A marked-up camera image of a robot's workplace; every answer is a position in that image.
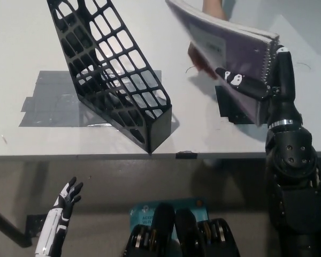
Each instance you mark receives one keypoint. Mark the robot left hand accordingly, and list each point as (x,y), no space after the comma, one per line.
(60,214)

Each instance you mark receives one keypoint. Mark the person hand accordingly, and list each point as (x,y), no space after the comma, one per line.
(200,63)

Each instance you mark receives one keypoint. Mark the black mesh magazine stand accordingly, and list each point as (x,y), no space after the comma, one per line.
(160,128)

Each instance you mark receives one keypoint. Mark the purple spiral notebook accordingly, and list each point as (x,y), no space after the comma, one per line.
(230,53)

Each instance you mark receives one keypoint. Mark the grey tape patch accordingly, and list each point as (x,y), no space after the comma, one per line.
(45,93)

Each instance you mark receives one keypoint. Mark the black table foot bar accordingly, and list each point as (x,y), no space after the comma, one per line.
(13,230)

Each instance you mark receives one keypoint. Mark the black floor tape patch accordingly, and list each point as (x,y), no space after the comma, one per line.
(34,225)

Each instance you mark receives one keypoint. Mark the black tape square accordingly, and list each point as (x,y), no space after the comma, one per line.
(224,104)

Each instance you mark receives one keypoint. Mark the small black tape strip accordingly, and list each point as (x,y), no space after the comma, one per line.
(187,154)

